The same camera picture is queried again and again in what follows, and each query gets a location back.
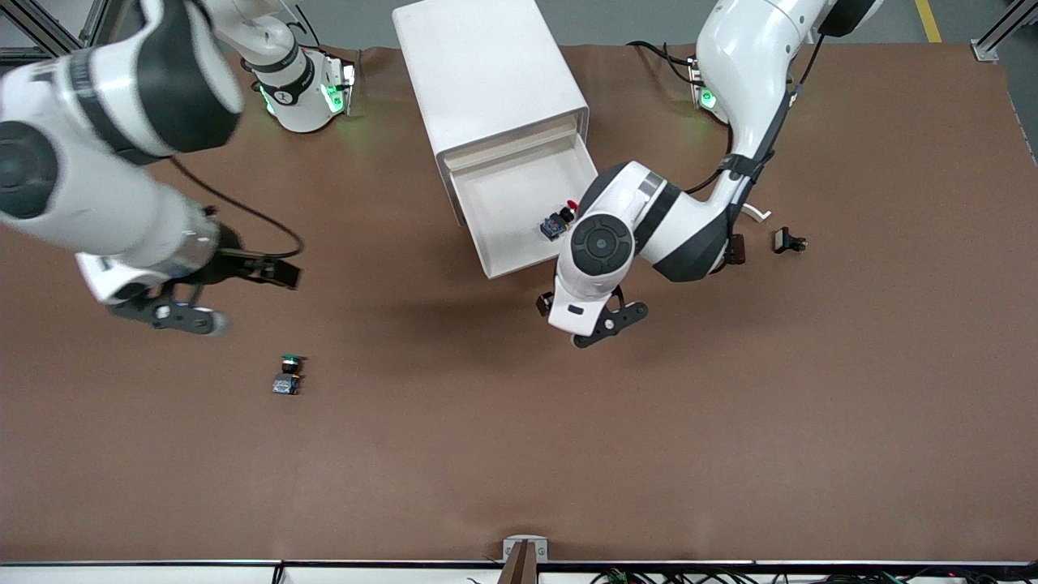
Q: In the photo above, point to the white curved plastic part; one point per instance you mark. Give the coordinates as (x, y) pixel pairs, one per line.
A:
(758, 212)

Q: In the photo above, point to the small black electrical component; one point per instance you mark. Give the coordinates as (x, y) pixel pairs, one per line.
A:
(782, 240)

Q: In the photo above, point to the red push button switch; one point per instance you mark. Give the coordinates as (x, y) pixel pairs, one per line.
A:
(555, 225)

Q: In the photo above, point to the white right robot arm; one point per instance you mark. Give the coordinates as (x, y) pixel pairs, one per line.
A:
(81, 203)

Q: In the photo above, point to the green push button switch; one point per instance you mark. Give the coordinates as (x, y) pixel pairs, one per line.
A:
(285, 383)

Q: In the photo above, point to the grey table edge bracket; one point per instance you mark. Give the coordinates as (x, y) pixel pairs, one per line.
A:
(525, 553)

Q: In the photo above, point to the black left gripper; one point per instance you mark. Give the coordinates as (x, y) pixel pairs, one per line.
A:
(542, 306)

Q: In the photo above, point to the white table edge rail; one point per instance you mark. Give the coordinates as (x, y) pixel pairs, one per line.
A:
(162, 574)

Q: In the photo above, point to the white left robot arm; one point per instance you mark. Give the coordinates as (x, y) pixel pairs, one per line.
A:
(641, 219)

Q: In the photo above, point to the aluminium frame profile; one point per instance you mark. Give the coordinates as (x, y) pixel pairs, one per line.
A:
(985, 50)
(32, 32)

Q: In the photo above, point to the dark brown electrical component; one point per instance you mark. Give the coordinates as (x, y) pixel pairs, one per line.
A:
(738, 250)

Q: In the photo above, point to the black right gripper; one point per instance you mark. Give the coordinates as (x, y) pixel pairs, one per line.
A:
(229, 264)

